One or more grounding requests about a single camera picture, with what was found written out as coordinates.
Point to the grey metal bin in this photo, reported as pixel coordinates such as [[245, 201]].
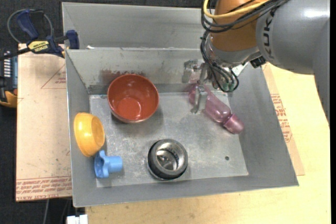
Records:
[[210, 139]]

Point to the red-brown bowl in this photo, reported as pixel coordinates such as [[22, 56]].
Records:
[[132, 99]]

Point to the steel cup with black band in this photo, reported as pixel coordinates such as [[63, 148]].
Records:
[[168, 160]]

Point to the blue plastic fitting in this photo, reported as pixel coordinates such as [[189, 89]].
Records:
[[107, 164]]

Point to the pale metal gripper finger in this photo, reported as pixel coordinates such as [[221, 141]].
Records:
[[200, 99], [189, 70]]

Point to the yellow bowl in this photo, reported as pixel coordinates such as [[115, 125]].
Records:
[[88, 133]]

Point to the brown cardboard board red print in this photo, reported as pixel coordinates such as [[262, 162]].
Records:
[[42, 126]]

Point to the pink clear plastic bottle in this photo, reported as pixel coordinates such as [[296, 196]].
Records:
[[220, 112]]

